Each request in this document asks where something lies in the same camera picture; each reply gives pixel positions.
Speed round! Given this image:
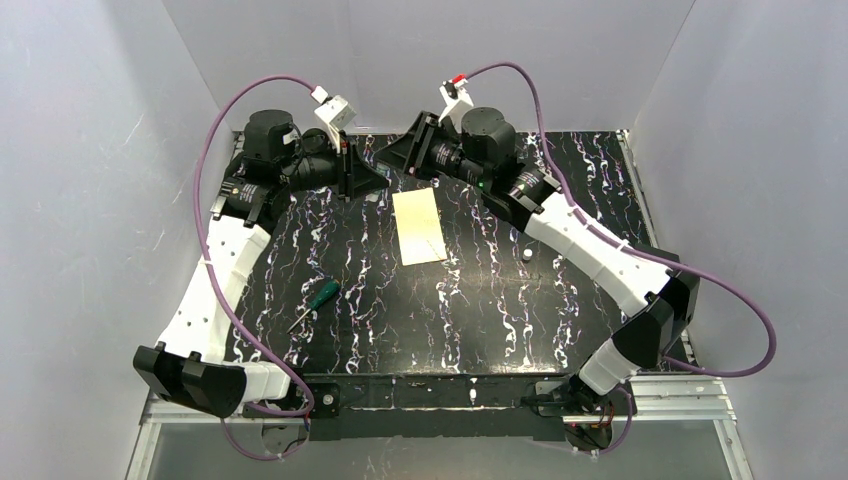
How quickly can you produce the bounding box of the cream envelope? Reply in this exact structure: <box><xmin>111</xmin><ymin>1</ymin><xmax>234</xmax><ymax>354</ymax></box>
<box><xmin>392</xmin><ymin>187</ymin><xmax>448</xmax><ymax>266</ymax></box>

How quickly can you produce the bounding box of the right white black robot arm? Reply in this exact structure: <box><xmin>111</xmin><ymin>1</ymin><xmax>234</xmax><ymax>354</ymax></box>
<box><xmin>374</xmin><ymin>107</ymin><xmax>700</xmax><ymax>400</ymax></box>

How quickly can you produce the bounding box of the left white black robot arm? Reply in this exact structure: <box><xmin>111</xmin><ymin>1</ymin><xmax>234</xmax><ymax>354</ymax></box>
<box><xmin>133</xmin><ymin>110</ymin><xmax>390</xmax><ymax>418</ymax></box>

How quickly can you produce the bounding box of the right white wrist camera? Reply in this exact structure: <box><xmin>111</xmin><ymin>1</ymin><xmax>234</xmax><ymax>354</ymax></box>
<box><xmin>439</xmin><ymin>74</ymin><xmax>474</xmax><ymax>127</ymax></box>

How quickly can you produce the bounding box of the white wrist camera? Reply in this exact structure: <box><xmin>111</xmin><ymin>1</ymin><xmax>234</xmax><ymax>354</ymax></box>
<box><xmin>439</xmin><ymin>74</ymin><xmax>474</xmax><ymax>127</ymax></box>
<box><xmin>310</xmin><ymin>86</ymin><xmax>357</xmax><ymax>153</ymax></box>

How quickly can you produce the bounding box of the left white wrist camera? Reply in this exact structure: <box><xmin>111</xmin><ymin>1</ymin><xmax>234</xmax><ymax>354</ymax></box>
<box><xmin>310</xmin><ymin>86</ymin><xmax>357</xmax><ymax>153</ymax></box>

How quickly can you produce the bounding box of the green handled screwdriver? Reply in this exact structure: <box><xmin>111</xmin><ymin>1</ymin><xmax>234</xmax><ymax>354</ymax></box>
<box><xmin>287</xmin><ymin>280</ymin><xmax>340</xmax><ymax>333</ymax></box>

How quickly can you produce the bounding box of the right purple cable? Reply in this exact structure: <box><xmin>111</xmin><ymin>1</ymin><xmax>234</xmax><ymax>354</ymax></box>
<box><xmin>463</xmin><ymin>62</ymin><xmax>778</xmax><ymax>458</ymax></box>

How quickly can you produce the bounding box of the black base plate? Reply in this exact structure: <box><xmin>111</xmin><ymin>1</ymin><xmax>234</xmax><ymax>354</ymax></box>
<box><xmin>242</xmin><ymin>373</ymin><xmax>637</xmax><ymax>443</ymax></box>

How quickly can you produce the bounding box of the aluminium frame rail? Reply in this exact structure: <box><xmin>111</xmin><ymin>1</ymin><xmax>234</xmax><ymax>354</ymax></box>
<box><xmin>140</xmin><ymin>376</ymin><xmax>737</xmax><ymax>425</ymax></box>

